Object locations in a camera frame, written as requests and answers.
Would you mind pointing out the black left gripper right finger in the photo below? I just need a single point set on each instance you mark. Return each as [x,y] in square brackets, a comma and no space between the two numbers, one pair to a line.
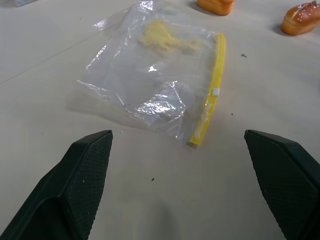
[287,185]

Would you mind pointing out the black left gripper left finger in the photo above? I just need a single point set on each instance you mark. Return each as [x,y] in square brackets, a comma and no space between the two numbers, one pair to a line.
[72,190]

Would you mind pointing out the clear yellow-zipper plastic bag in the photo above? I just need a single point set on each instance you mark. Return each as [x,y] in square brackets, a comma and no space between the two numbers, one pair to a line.
[155,82]

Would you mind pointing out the orange bread with white icing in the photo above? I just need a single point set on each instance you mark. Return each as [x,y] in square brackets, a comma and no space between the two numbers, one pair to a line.
[301,21]

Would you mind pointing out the plain orange bread loaf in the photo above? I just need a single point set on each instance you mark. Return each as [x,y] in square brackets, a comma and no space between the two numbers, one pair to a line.
[216,6]

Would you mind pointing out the pale pastel flat object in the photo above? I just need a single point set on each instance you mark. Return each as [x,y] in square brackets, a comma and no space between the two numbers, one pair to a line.
[18,2]

